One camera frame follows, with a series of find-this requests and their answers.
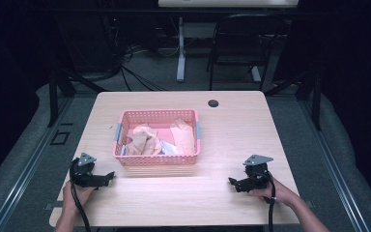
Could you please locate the white desk with leg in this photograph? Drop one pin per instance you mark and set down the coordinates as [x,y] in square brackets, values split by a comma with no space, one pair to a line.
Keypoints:
[181,48]

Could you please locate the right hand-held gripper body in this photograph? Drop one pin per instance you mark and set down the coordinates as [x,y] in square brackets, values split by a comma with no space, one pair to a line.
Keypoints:
[256,175]

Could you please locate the pink plastic basket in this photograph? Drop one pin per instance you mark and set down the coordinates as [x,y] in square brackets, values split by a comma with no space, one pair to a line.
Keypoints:
[156,160]

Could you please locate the person's left hand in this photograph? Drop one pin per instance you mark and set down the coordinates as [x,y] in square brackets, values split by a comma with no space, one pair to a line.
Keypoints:
[77,196]

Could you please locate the folded peach cloth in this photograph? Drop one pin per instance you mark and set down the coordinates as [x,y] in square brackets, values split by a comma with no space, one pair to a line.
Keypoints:
[183,138]

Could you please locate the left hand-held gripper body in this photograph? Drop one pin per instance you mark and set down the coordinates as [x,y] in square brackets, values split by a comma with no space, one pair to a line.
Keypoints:
[85,174]

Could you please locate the black folding chair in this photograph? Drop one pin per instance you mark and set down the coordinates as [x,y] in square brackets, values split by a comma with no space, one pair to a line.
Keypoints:
[243,42]

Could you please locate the crumpled beige cloth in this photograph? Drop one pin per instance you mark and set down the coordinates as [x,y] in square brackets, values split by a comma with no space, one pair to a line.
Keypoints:
[143,140]

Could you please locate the person's right hand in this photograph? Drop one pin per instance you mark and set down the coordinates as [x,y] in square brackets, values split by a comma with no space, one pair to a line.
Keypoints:
[275,193]

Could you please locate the white crumpled cloth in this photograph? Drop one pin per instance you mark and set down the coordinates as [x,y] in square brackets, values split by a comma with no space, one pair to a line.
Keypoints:
[169,149]

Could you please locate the black metal stand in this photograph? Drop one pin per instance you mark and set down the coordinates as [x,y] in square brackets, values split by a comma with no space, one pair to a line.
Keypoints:
[306,87]
[59,87]

